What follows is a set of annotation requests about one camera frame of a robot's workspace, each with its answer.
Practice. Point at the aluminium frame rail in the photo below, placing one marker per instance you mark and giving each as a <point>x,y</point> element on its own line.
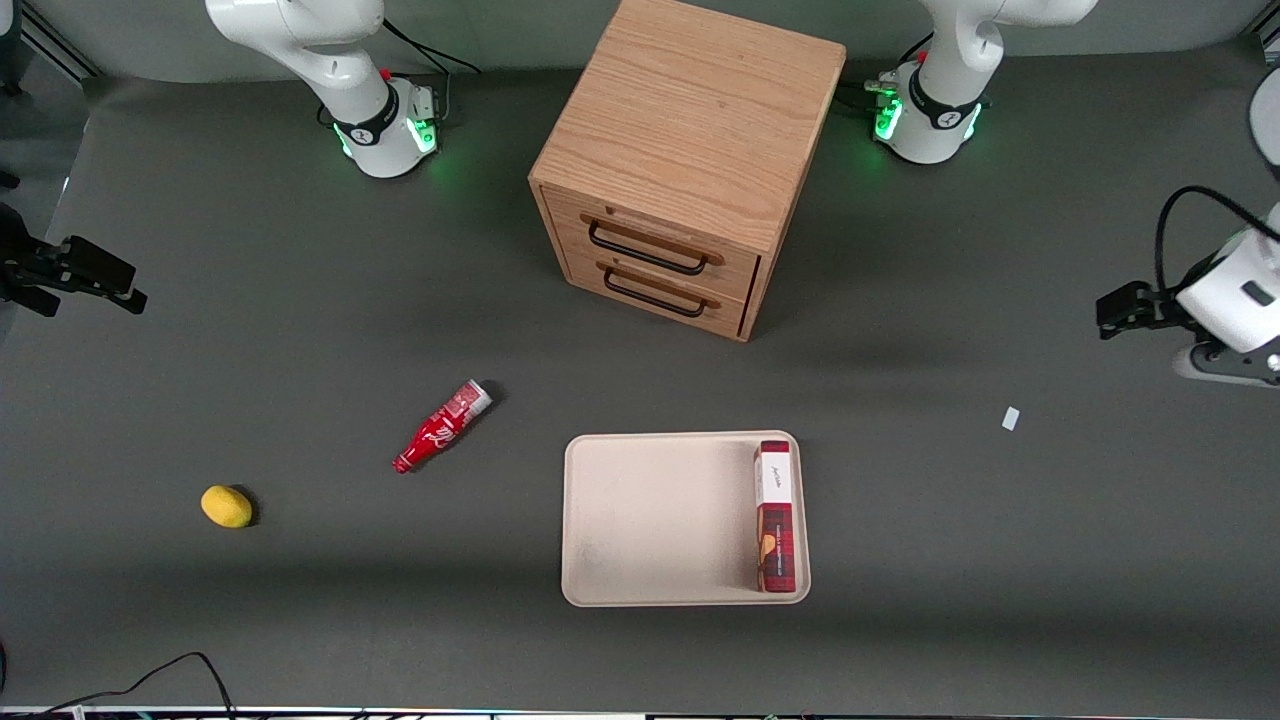
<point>60,45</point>

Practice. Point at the red soda bottle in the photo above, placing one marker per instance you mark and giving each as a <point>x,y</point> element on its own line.
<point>440,428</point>

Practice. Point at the wooden drawer cabinet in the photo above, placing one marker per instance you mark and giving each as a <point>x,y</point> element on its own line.
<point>690,110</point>

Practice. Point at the red plaid cookie box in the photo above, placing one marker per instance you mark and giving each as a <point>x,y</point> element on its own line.
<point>776,530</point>

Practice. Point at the yellow lemon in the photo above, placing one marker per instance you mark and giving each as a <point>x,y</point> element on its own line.
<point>226,506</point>

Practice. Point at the wooden drawer front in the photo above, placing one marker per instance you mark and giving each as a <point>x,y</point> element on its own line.
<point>728,315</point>
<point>735,268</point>

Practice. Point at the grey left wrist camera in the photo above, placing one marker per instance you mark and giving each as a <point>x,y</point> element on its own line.
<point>1225,366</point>

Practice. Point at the small white paper piece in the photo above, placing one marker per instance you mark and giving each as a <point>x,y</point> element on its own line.
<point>1011,418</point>

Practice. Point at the beige rectangular tray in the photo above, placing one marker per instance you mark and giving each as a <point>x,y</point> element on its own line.
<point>650,520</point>

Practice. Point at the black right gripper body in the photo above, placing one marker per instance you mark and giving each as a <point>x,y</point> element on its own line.
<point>22,270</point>

